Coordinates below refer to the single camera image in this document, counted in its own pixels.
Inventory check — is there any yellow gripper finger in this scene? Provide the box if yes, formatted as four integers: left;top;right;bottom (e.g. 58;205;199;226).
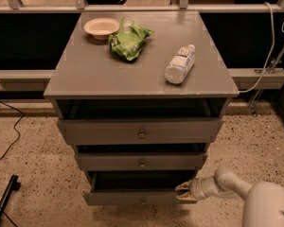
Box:
175;181;192;191
176;192;193;201

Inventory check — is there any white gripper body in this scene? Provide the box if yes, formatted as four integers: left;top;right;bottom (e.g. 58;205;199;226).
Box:
189;177;215;201

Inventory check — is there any grey bottom drawer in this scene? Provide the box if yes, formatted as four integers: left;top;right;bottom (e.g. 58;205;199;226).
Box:
84;170;196;205

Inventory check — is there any grey drawer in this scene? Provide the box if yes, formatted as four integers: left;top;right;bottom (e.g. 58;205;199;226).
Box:
75;152;207;171
84;170;196;205
57;117;222;145

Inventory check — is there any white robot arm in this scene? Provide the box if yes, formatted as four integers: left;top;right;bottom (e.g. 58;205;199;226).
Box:
175;167;284;227

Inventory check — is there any grey middle drawer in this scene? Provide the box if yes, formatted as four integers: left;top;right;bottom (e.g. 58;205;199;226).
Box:
75;152;207;171

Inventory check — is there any grey wooden drawer cabinet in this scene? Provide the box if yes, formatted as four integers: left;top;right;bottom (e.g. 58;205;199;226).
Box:
43;10;240;182

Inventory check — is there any grey top drawer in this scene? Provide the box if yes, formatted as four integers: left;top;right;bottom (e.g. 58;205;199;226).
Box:
57;117;222;145

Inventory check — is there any white plastic bottle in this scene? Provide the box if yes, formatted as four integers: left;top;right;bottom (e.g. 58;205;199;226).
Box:
165;44;195;84

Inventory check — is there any green chip bag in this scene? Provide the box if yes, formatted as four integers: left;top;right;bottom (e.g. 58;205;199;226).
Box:
108;17;154;61

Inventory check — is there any black stand leg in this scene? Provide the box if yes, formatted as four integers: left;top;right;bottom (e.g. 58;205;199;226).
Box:
0;175;21;220

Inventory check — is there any beige paper bowl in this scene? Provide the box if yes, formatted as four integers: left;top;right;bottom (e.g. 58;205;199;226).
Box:
83;18;120;41

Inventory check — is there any metal bracket rod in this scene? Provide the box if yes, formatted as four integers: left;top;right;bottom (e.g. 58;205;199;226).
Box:
248;45;284;116

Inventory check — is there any white cable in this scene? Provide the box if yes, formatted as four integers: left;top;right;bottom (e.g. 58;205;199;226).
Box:
239;2;284;95

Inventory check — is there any black floor cable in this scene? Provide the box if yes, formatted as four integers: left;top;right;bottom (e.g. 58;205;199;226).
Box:
0;90;26;161

